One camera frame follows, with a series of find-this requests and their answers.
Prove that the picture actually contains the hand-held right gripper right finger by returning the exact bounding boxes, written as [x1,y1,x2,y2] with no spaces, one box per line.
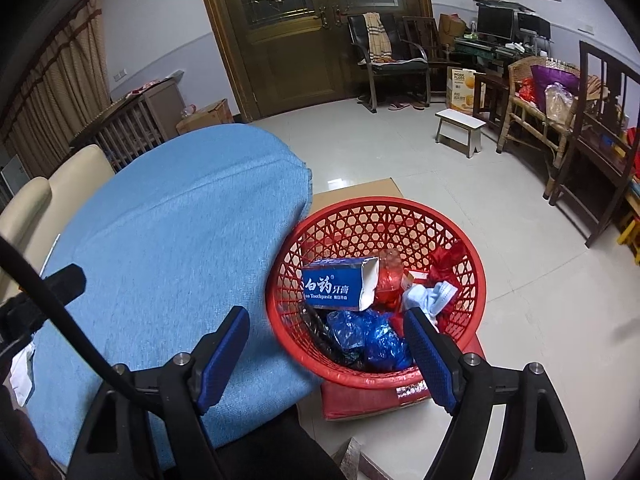
[402,307,586,480]

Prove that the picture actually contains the striped beige scarf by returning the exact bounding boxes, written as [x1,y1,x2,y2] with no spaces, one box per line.
[362,11,392,58]

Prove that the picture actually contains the white tissue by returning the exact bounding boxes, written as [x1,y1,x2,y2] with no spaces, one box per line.
[10,345,36,406]

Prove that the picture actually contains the brown cardboard box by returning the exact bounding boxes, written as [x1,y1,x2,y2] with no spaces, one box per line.
[175,99,234,136]

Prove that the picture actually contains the light blue face mask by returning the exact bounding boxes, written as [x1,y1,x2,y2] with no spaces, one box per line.
[401,281,458,331]

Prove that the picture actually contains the blue tablecloth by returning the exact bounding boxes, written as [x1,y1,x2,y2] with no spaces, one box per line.
[25,125,321,468]

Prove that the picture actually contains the cluttered computer desk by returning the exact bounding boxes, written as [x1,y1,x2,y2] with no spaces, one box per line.
[452,37,551,68]

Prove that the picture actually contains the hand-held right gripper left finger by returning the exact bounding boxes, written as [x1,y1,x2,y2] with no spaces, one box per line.
[70,305,251,480]

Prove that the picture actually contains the brown paper bag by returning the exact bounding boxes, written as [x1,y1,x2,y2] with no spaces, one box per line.
[439,12,471,46]

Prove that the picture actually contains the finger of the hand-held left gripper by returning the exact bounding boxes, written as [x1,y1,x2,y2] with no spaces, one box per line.
[42,265,87,306]

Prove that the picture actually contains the clear plastic bag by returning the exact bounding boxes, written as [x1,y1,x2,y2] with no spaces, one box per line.
[544,82,576,126]

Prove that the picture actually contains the tall dark wooden chair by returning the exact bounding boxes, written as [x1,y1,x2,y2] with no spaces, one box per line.
[549,40,640,248]

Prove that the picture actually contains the blue plastic bag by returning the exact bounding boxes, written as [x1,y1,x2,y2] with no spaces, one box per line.
[327,309,413,372]

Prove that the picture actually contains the beige leather chair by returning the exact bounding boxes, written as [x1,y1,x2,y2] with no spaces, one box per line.
[0,176,53,256]
[47,144,117,196]

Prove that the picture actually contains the red plastic mesh basket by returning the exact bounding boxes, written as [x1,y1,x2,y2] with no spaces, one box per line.
[265,197,487,390]

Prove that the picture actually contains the wooden double door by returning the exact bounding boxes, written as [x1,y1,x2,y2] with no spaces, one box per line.
[194,0,435,122]

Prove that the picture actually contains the dark wooden side table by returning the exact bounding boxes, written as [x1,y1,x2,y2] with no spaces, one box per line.
[472,72,511,141]

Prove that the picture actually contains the flat cardboard sheet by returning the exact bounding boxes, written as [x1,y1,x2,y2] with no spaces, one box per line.
[310,177,406,211]

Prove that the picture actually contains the wicker chair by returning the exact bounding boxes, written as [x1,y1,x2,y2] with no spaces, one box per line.
[496,56,608,201]

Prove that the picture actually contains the black metal-frame chair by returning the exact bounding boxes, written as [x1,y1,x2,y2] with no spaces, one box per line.
[347,12,432,113]

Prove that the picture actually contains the yellow plastic stool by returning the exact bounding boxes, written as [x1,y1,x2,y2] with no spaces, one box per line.
[617,205,640,266]

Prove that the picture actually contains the blue toothpaste box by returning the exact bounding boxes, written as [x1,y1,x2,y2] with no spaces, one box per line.
[301,256,381,312]

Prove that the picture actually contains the yellow white carton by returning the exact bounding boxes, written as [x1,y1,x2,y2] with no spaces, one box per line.
[446,67,486,113]

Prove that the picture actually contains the black computer monitor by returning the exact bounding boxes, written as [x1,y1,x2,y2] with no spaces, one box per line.
[516,12,552,43]
[476,5,516,42]

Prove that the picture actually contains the orange-red plastic bag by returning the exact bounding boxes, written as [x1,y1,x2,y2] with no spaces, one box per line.
[375,249,407,311]

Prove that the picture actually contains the dark wooden armchair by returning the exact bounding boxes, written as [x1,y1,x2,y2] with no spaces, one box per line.
[402,16,451,63]

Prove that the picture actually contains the purple bag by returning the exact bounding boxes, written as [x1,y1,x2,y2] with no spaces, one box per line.
[531,64,583,111]

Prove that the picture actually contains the black plastic bag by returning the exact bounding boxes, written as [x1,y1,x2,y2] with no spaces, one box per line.
[300,305,361,366]

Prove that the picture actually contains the beige curtains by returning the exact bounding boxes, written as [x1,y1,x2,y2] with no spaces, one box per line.
[0,0,112,178]

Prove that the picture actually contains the white appliance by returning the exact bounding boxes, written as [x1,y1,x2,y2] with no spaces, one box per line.
[0,155,26,196]

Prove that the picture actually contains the thin white stick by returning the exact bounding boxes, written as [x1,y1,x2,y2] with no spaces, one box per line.
[39,236,62,277]

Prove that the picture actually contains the small white-top stool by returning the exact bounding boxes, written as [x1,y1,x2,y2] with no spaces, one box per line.
[434,108,487,159]

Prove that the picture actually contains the dark red plastic bag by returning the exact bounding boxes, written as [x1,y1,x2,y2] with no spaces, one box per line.
[427,241,468,286]

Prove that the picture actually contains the wooden crib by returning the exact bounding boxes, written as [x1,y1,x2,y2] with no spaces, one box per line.
[70,72,188,171]

